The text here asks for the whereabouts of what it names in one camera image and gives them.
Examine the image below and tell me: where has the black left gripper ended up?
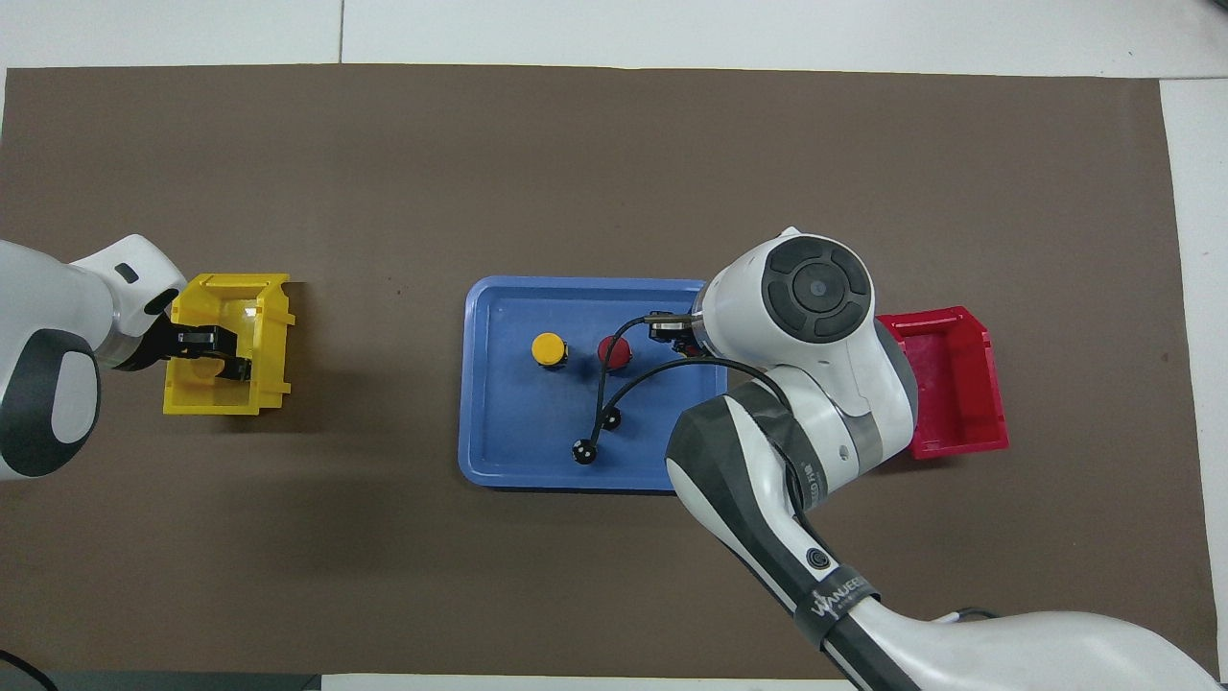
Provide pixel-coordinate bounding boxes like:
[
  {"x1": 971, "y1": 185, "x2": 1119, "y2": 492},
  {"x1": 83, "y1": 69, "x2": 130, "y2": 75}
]
[{"x1": 117, "y1": 317, "x2": 253, "y2": 383}]

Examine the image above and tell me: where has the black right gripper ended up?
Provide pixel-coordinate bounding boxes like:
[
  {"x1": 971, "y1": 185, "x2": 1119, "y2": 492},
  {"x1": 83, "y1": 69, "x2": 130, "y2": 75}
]
[{"x1": 649, "y1": 310, "x2": 697, "y2": 346}]

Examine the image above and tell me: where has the blue plastic tray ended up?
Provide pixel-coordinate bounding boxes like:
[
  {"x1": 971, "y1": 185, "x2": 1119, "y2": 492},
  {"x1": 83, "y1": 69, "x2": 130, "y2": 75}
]
[{"x1": 458, "y1": 276, "x2": 728, "y2": 493}]

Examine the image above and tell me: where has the yellow plastic bin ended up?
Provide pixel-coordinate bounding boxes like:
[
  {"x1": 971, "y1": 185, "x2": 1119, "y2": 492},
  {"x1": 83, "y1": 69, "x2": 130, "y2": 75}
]
[{"x1": 162, "y1": 273, "x2": 295, "y2": 417}]

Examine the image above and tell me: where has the brown paper table mat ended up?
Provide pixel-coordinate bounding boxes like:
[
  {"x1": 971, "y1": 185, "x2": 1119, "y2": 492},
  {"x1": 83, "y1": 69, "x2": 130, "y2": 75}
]
[{"x1": 0, "y1": 63, "x2": 1221, "y2": 682}]

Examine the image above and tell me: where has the red plastic bin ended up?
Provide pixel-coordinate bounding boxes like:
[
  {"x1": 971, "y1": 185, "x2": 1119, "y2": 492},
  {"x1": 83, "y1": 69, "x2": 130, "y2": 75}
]
[{"x1": 873, "y1": 306, "x2": 1010, "y2": 460}]

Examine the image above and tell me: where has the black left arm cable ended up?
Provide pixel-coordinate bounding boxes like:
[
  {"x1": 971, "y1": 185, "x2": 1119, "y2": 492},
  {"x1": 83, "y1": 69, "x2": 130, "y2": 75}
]
[{"x1": 0, "y1": 649, "x2": 60, "y2": 691}]

